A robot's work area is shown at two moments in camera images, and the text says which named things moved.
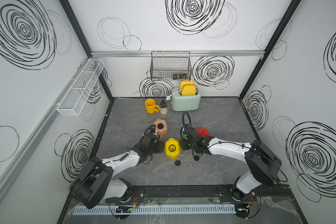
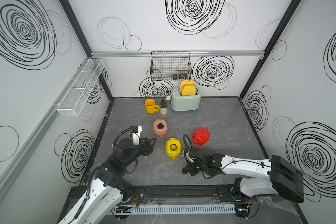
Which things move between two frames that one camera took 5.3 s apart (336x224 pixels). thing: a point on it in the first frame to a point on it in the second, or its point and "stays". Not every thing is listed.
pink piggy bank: (161, 126) stays
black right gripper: (182, 143) to (192, 172)
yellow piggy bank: (172, 148) stays
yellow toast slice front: (188, 89) stays
